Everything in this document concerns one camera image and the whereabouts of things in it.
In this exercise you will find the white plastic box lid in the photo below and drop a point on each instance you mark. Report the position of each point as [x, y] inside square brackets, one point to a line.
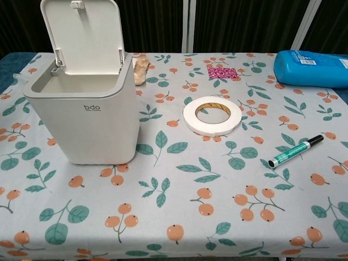
[81, 35]

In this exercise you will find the white desktop trash bin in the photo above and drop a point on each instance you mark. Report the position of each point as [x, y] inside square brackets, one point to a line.
[95, 130]

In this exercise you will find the white double-sided tape roll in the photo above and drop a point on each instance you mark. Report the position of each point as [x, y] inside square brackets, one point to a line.
[189, 115]

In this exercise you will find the fruit and leaf print tablecloth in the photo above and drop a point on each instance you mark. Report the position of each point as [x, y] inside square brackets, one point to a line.
[174, 190]

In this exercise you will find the crumpled beige paper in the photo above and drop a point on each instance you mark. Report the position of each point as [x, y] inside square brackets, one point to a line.
[140, 72]

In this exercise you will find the pink patterned square patch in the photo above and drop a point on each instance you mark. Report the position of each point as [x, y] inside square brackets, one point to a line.
[223, 73]

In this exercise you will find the dark pleated curtain panel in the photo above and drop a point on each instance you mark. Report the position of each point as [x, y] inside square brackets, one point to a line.
[333, 24]
[244, 24]
[152, 24]
[19, 27]

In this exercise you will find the green marker with black cap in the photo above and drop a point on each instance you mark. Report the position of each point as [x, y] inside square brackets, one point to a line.
[293, 150]

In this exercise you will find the blue plastic bottle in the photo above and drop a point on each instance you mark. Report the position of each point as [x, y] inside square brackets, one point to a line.
[307, 73]

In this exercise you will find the blue fuzzy table cover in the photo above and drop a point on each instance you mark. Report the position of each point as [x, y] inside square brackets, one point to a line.
[8, 70]

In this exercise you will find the white upright partition post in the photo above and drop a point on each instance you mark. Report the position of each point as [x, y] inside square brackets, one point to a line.
[188, 24]

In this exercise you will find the white slanted partition post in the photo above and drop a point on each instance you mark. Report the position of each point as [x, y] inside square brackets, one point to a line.
[308, 25]

